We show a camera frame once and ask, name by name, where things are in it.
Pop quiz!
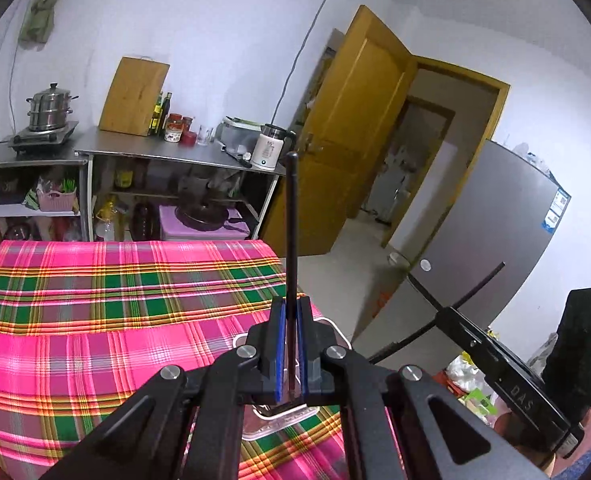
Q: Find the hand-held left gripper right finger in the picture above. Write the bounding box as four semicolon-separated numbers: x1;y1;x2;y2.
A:
295;296;551;480

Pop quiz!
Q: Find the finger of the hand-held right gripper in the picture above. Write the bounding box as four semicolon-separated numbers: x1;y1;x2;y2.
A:
436;306;499;386

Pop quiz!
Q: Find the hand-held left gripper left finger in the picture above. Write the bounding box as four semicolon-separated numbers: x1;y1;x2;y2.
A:
40;296;289;480

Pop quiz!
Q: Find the black chopstick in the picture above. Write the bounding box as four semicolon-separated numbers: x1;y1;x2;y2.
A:
284;151;300;396
368;262;506;363

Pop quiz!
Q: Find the pink plastic utensil holder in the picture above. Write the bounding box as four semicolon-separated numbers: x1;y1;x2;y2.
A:
233;305;351;442

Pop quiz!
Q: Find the white plastic bag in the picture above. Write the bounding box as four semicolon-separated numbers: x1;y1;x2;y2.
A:
445;352;499;416

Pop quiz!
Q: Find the grey refrigerator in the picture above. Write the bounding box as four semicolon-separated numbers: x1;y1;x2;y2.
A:
408;139;573;343

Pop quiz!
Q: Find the black wok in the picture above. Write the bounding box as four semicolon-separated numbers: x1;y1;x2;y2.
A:
174;201;246;232

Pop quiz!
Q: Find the blue white fridge sticker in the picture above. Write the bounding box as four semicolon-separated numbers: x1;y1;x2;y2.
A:
542;187;573;232

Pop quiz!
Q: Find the pink green plaid tablecloth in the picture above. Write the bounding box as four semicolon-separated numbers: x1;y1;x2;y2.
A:
0;240;406;480

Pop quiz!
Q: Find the dark glass jar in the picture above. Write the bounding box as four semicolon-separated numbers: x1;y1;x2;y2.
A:
130;202;157;241

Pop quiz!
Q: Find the crumpled clear plastic bag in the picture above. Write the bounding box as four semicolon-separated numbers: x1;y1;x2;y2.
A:
513;142;556;176

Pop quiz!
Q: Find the white electric kettle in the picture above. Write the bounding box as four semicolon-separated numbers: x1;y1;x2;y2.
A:
250;123;297;172

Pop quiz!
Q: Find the yellow oil bottle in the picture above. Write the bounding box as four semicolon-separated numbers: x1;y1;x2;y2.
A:
94;199;121;242

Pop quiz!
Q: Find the yellow wooden door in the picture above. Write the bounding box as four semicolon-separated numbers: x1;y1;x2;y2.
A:
260;5;419;258

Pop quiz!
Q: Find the steel kitchen table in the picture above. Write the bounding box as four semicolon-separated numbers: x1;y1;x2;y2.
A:
74;126;287;242

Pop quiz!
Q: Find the red lid sauce jar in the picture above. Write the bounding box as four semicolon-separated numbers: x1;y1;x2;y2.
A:
164;113;184;143

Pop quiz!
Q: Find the dark oil bottle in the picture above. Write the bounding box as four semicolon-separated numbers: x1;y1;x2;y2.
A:
148;92;163;137
160;91;173;136

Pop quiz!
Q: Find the pink plastic basket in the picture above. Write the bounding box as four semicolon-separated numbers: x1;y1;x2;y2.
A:
37;190;78;212

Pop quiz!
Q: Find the wooden cutting board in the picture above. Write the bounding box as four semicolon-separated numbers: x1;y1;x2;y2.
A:
98;56;171;137

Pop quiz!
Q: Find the low steel shelf unit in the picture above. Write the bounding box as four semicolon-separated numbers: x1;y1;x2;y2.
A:
0;152;94;243

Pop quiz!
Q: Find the steel steamer pot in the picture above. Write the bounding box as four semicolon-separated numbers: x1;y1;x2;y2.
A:
26;83;80;131

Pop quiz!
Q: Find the green hanging cloth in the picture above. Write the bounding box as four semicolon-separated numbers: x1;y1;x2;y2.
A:
18;0;71;51

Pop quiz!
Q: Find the black handled knife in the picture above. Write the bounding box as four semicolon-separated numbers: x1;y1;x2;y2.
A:
220;142;253;169

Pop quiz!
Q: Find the grey wall cable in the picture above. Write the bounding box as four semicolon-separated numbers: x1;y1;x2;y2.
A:
274;0;334;120

